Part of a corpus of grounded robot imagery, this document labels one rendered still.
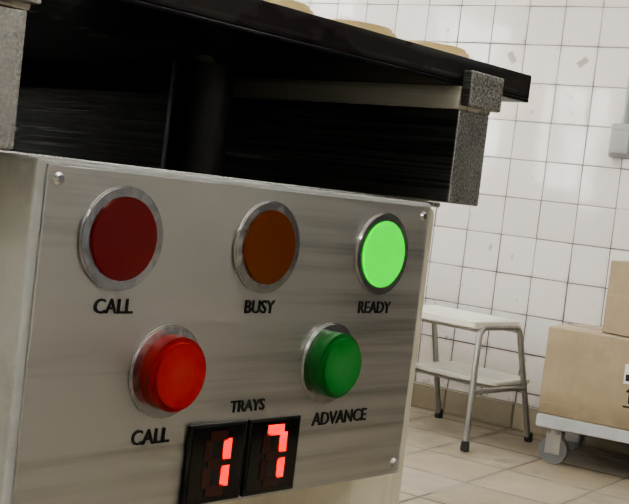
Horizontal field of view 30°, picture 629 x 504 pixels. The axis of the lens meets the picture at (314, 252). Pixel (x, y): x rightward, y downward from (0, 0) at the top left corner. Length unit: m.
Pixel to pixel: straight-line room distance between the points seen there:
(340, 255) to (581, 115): 4.13
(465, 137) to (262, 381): 0.18
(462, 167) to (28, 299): 0.27
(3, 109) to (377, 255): 0.22
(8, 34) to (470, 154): 0.28
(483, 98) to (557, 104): 4.08
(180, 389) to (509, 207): 4.29
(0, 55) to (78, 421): 0.14
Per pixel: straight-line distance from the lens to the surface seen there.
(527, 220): 4.71
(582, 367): 4.10
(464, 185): 0.62
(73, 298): 0.44
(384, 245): 0.57
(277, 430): 0.53
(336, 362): 0.54
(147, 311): 0.47
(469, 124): 0.62
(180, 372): 0.47
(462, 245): 4.82
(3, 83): 0.42
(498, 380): 4.36
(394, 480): 0.67
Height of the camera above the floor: 0.84
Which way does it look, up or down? 3 degrees down
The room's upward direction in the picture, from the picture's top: 7 degrees clockwise
